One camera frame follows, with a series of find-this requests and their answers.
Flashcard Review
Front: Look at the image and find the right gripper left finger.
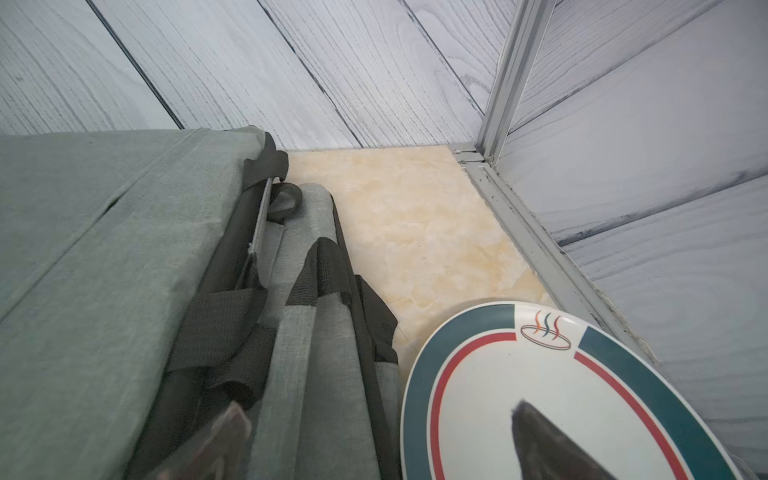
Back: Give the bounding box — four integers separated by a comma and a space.
157, 402, 252, 479

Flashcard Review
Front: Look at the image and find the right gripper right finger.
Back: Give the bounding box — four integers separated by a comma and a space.
511, 401, 615, 480

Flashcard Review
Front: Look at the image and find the white plate green red rim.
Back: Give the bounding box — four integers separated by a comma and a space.
400, 301, 741, 479

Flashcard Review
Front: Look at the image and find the right aluminium frame post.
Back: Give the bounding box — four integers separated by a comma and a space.
475, 0, 556, 164

